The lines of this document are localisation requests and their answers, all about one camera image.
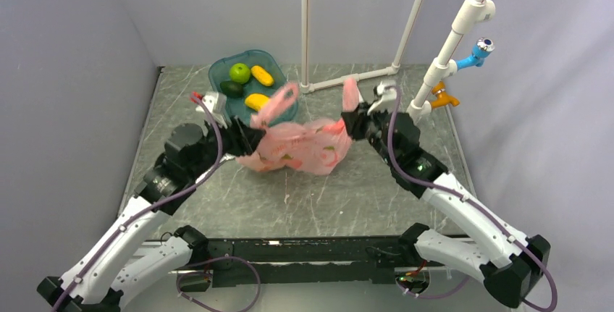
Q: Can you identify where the yellow fake fruit rear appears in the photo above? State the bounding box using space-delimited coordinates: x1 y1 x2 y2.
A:
251 65 274 87

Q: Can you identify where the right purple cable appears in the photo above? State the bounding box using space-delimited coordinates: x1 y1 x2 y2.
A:
386 85 559 312

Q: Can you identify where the purple cable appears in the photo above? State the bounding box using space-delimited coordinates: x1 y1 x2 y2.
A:
386 85 559 312
50 93 262 312

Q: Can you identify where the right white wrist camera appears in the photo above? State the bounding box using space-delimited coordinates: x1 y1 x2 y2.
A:
367 80 398 115

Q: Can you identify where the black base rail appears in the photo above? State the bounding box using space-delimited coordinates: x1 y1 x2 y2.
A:
188 235 425 287

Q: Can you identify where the green fake apple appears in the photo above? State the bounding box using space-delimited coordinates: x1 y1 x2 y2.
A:
228 63 251 84

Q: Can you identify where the orange faucet tap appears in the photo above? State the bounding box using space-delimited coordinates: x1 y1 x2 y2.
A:
430 81 460 109

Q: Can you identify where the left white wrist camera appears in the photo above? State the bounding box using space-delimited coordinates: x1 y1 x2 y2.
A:
190 91 228 128

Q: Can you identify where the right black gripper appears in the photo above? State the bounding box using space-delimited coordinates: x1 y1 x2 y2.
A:
340 99 398 166

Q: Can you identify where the white PVC pipe frame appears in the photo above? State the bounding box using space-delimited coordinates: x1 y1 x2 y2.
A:
299 0 496 121

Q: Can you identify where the dark green fake avocado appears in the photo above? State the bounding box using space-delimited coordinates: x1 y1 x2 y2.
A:
219 80 244 98

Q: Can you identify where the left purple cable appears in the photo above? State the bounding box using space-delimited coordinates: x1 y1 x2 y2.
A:
50 93 262 312

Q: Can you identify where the aluminium extrusion frame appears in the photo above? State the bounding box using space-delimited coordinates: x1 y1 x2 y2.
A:
76 240 180 312

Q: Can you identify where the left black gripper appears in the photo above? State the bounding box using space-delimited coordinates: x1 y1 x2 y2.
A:
190 112 267 180

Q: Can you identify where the yellow fake mango front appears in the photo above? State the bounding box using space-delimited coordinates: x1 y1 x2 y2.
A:
244 93 270 112

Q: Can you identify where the teal plastic tray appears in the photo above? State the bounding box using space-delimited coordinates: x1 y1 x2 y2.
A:
209 49 287 124

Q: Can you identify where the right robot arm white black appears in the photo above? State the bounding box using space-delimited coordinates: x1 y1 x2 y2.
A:
341 108 551 308

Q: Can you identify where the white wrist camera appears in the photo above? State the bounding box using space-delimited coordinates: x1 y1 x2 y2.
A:
367 80 398 115
190 91 228 128

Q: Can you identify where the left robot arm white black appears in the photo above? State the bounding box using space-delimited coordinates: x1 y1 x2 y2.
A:
36 119 265 311

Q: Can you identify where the pink plastic bag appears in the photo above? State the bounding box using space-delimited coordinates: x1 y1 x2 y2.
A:
235 83 353 175

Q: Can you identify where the blue faucet tap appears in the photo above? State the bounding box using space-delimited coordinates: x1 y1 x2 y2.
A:
455 38 495 70

